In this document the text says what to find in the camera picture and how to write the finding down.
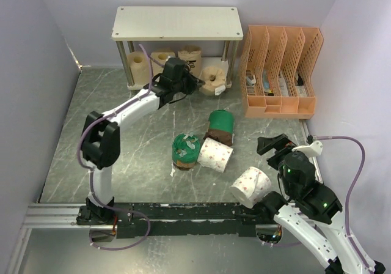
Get white floral roll right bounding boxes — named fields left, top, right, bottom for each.
left=230, top=166, right=271, bottom=209

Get green brown roll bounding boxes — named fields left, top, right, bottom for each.
left=203, top=109, right=235, bottom=146

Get brown cartoon roll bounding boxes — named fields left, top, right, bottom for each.
left=178, top=45, right=202, bottom=77

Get items in file organizer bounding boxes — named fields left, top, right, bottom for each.
left=245, top=70, right=308, bottom=97

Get orange plastic file organizer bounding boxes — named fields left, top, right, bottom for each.
left=238, top=25, right=323, bottom=119

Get plain brown roll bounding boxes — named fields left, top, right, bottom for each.
left=127, top=51, right=150, bottom=86
left=150, top=50, right=176, bottom=75

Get beige two-tier shelf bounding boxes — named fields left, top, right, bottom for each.
left=111, top=6, right=244, bottom=90

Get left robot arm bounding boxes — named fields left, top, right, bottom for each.
left=77, top=57, right=204, bottom=224

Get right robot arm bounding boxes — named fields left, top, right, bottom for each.
left=257, top=134, right=386, bottom=273

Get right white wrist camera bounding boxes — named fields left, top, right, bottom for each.
left=292, top=141, right=323, bottom=158

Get brown ink-blot roll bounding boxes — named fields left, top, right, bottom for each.
left=200, top=67, right=226, bottom=96

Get white floral roll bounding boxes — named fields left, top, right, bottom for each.
left=197, top=138, right=233, bottom=173
left=230, top=166, right=271, bottom=209

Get white floral roll centre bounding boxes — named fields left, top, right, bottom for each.
left=197, top=138, right=233, bottom=173

